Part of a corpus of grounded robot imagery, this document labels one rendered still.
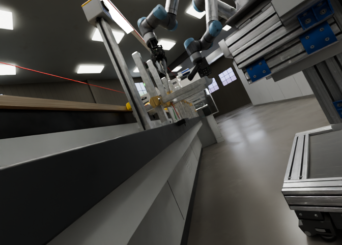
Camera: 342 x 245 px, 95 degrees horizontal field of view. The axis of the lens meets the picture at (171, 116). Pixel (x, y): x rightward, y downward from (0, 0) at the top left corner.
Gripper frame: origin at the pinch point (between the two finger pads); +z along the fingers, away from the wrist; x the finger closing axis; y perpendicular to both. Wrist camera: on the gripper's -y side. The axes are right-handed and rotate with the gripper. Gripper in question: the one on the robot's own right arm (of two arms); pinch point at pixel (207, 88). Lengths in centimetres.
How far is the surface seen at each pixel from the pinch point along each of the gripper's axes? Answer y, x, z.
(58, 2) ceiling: -262, 269, -461
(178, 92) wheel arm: -15.5, -26.5, -0.9
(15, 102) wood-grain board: -46, -79, -6
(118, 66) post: -27, -57, -13
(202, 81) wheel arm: -1.9, -26.5, -0.7
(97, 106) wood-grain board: -46, -50, -6
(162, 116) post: -27.4, -30.8, 7.3
